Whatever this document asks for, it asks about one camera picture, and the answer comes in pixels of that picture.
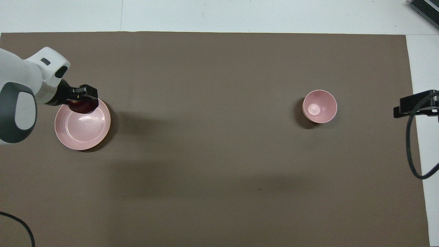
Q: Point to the pink plate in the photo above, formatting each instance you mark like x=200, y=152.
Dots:
x=84, y=132

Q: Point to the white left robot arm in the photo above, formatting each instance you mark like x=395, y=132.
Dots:
x=24, y=82

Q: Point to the brown table mat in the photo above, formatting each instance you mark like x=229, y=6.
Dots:
x=212, y=137

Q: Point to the red apple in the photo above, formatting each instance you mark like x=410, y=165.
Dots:
x=80, y=107

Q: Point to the black ridged device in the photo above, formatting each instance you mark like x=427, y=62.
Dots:
x=427, y=8

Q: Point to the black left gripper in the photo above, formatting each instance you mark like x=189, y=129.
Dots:
x=63, y=94

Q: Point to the pink bowl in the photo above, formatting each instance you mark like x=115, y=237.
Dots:
x=320, y=107

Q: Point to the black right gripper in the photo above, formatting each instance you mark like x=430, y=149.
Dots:
x=436, y=106

